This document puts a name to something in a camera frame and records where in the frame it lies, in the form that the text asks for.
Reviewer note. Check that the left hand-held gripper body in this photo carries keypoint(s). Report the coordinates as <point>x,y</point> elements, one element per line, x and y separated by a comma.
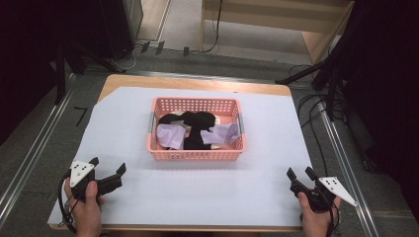
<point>80,173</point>

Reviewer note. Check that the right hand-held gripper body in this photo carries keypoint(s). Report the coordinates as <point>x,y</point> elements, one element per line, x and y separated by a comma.
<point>334,188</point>

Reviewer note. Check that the person's right hand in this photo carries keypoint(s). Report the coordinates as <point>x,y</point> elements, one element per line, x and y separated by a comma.
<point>316,223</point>

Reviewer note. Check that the person's left hand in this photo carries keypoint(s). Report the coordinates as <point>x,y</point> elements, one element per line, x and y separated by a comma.
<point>86,214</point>

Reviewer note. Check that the lilac sock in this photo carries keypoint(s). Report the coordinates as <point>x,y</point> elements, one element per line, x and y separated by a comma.
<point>171,135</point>
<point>219,133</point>

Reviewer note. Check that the beige sock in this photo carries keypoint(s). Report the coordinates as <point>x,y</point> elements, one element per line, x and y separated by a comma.
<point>180,124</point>

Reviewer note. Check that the pink plastic basket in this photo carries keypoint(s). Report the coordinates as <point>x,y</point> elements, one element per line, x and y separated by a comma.
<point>197,154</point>

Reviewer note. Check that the white paper sheet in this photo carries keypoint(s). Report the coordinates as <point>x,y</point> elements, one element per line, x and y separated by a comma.
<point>197,191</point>

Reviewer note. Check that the black sock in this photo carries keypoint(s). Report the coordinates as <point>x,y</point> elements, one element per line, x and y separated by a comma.
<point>197,130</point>

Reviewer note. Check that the black metal stand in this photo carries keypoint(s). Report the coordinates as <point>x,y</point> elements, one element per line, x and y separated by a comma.
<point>60,72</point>
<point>331,75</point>

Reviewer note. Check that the black curtain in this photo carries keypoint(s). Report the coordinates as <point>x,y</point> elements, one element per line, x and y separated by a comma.
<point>23,65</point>
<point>392,82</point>

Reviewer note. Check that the dark cabinet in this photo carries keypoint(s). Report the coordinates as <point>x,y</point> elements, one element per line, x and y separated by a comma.
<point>128,23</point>

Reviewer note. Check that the wooden shelf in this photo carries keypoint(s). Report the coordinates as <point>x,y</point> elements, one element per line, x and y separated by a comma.
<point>263,19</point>

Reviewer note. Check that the metal floor rail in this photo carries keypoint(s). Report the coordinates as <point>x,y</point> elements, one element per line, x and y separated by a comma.
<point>349,171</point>
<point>33,158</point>

